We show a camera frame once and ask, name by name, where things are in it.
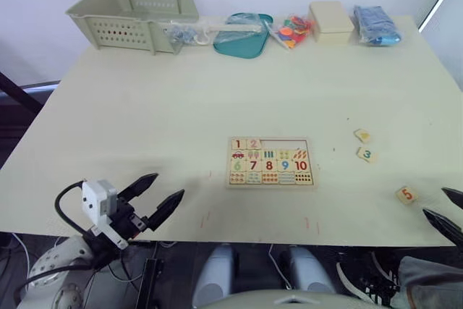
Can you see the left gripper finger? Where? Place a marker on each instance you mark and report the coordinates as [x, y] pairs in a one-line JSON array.
[[164, 207], [139, 185]]

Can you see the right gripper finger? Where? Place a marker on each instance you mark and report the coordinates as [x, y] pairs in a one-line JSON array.
[[455, 197], [443, 224]]

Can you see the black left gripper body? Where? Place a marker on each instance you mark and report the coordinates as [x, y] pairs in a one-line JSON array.
[[126, 220]]

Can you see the wooden tile teal number 3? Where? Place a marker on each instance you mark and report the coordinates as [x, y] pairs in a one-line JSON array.
[[366, 154]]

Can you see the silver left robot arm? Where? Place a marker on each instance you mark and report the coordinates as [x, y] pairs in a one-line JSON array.
[[47, 265]]

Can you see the wooden tile orange number 5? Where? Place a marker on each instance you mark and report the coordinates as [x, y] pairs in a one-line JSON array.
[[406, 195]]

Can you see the wooden tile green number 6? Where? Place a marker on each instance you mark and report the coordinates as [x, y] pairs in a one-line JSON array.
[[238, 165]]

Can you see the wooden tile red number 1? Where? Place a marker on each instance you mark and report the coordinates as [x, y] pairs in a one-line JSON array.
[[238, 144]]

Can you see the wooden tile red number 7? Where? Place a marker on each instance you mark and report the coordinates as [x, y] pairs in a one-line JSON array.
[[254, 165]]

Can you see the wooden tile pink number 2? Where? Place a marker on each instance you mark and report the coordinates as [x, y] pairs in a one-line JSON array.
[[254, 144]]

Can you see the wooden tile yellow number 4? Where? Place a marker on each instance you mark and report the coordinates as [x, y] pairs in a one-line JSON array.
[[362, 136]]

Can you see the wooden tile red number 8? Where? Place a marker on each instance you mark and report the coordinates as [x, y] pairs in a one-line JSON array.
[[269, 165]]

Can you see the wooden tile blue number 9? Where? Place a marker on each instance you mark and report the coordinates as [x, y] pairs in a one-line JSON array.
[[285, 165]]

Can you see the wooden number puzzle board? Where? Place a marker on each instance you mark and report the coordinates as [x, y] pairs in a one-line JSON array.
[[285, 143]]

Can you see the wooden tile red number 10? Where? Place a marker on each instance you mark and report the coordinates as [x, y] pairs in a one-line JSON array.
[[301, 165]]

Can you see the person's grey trouser leg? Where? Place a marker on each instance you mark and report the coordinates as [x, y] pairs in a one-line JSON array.
[[430, 280]]

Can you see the wooden tile six mushrooms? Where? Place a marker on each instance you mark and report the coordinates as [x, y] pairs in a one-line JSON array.
[[238, 178]]

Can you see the grey rounded shape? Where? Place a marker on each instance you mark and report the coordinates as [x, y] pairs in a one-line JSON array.
[[309, 269], [213, 273]]

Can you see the wooden tile red car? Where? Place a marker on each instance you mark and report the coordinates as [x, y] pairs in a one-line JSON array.
[[238, 155]]

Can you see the wooden tile seven blue pictures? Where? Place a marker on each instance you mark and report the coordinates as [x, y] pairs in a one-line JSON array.
[[254, 178]]

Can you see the black and white sneaker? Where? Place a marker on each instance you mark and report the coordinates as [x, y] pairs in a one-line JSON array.
[[358, 283]]

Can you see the wooden tile two popsicles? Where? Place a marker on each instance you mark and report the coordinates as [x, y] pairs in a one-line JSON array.
[[254, 155]]

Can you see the wooden tile eight orange pictures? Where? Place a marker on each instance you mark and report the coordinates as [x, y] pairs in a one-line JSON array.
[[270, 178]]

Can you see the wooden tile three green bars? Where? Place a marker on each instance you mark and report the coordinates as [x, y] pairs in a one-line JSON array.
[[269, 155]]

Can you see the wooden tile nine blue pictures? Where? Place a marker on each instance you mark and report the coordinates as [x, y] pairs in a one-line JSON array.
[[286, 178]]

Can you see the pale green rounded shape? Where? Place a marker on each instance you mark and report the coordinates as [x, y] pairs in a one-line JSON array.
[[253, 300]]

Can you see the wooden tile four small pictures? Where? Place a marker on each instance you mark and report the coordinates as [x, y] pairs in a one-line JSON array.
[[285, 155]]

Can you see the wooden tile ten black dots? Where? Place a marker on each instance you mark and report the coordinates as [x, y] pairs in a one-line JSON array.
[[302, 178]]

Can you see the wooden tile five orange carrots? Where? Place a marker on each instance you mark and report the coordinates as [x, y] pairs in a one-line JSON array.
[[301, 154]]

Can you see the dark diagonal bar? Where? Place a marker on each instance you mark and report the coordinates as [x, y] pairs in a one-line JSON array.
[[18, 93]]

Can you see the clear bag of small parts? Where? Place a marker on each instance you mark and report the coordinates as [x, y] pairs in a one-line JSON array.
[[179, 34]]

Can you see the teal plastic tray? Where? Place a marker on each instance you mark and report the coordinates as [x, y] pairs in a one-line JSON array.
[[238, 50]]

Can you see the pale green plastic basket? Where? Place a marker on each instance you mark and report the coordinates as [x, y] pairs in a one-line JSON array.
[[119, 16]]

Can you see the blue package in plastic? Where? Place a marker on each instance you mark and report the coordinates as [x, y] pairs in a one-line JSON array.
[[376, 26]]

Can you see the clear plastic bag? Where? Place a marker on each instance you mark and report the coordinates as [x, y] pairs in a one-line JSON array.
[[238, 21]]

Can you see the beige lidded box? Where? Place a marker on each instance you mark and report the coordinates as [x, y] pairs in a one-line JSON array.
[[331, 19]]

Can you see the bag of colourful plastic pieces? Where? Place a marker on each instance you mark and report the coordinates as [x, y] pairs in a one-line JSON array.
[[294, 30]]

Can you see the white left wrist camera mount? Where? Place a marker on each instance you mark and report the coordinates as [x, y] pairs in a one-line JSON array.
[[94, 197]]

